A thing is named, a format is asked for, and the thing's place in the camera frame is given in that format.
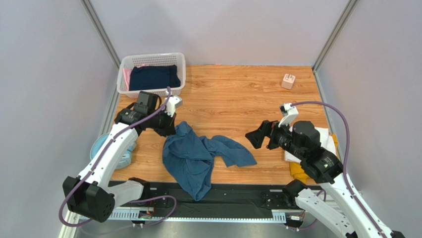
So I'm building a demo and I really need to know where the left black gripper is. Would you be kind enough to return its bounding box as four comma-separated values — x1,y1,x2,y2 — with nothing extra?
148,106,176,137

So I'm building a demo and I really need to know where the teal blue t shirt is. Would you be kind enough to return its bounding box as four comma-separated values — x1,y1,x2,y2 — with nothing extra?
162,121,257,201

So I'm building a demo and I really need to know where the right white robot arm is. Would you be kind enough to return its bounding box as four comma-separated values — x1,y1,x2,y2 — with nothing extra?
245,120,404,238

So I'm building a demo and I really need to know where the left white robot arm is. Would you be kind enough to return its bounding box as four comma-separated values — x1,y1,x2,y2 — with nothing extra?
59,88,183,226

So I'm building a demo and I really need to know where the navy folded t shirt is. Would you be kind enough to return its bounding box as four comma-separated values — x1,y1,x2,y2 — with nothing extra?
130,65,181,91

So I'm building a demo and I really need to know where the light blue plastic object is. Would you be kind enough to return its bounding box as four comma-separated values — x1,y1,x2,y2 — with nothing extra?
90,133,136,170

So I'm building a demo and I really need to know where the yellow folded t shirt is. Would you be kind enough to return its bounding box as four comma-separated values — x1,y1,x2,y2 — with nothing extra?
289,134,338,184

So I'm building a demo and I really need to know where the pink t shirt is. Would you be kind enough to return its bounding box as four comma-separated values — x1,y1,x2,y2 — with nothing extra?
122,68,132,91

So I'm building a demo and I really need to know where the pink cube block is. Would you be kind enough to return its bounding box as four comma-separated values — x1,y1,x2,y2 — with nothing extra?
281,73,296,90

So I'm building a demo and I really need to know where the white folded t shirt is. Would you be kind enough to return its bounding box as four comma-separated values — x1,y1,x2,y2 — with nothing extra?
284,127,337,164

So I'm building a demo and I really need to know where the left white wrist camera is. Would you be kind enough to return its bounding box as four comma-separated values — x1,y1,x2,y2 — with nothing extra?
164,96,183,117

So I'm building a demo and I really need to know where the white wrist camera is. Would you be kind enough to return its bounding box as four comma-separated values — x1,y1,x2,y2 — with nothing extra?
164,96,183,117
278,103,299,127

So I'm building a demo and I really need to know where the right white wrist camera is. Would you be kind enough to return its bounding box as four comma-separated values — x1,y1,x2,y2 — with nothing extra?
278,103,299,127

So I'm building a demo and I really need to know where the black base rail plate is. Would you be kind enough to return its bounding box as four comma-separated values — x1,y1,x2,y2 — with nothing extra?
124,182,298,219

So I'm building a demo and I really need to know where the right aluminium corner post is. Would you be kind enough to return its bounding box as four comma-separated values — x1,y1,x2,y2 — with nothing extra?
312,0,359,73

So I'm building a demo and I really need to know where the aluminium corner post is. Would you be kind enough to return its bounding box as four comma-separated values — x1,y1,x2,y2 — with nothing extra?
312,0,359,73
80,0,121,69

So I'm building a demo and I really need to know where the left aluminium corner post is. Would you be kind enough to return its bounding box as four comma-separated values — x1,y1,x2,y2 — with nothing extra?
80,0,121,69

